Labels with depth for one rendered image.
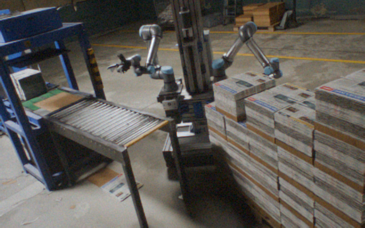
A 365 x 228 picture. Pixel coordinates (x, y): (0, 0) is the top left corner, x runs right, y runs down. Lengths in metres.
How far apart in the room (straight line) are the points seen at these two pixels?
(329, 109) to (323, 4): 7.55
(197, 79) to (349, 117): 1.92
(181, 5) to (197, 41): 0.36
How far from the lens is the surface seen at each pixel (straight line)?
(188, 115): 3.26
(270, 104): 2.07
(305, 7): 9.31
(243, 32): 2.88
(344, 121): 1.63
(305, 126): 1.81
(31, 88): 4.22
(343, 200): 1.88
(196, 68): 3.19
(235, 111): 2.35
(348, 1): 8.93
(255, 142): 2.26
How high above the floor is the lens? 1.94
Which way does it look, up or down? 24 degrees down
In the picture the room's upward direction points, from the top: 11 degrees counter-clockwise
